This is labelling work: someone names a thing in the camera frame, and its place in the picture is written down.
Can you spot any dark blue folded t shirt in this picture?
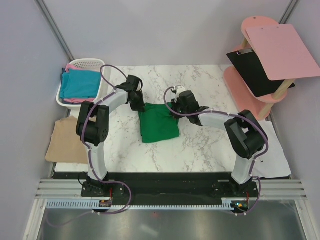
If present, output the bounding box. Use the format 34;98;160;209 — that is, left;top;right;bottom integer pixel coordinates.
60;68;66;83

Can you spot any pink folded t shirt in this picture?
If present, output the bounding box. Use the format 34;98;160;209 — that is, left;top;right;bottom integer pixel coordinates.
62;63;95;105

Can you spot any black clipboard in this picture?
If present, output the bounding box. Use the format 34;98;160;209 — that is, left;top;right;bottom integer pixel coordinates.
226;48;284;98

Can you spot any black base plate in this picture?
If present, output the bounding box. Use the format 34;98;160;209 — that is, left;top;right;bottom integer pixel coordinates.
52;171;293;206

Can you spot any white slotted cable duct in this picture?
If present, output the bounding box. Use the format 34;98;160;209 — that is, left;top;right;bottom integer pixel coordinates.
45;199;248;210

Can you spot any beige folded t shirt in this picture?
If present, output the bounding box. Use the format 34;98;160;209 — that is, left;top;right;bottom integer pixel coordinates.
45;116;88;164

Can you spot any pink wooden side shelf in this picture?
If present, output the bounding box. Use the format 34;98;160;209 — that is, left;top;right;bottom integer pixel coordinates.
223;16;288;121

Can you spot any aluminium frame rail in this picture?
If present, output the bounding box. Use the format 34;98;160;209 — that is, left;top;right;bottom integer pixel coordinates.
35;179;82;199

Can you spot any white plastic laundry basket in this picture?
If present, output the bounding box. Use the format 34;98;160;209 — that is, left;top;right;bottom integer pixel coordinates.
56;58;105;109

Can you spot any pink clipboard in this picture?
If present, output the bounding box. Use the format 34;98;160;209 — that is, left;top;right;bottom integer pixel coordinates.
246;24;320;81

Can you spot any white paper sheet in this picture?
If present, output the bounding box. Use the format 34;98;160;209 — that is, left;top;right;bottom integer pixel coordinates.
252;120;292;179

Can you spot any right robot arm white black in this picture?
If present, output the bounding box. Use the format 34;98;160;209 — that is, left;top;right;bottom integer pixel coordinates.
163;85;269;197

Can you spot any green t shirt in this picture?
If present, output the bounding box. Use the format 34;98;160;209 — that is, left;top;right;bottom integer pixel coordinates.
138;103;180;144

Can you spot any teal folded t shirt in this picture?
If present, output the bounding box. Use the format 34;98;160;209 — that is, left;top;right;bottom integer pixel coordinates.
59;69;101;99

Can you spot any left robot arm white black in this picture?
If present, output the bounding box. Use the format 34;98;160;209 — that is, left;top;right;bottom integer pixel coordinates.
76;75;146;197

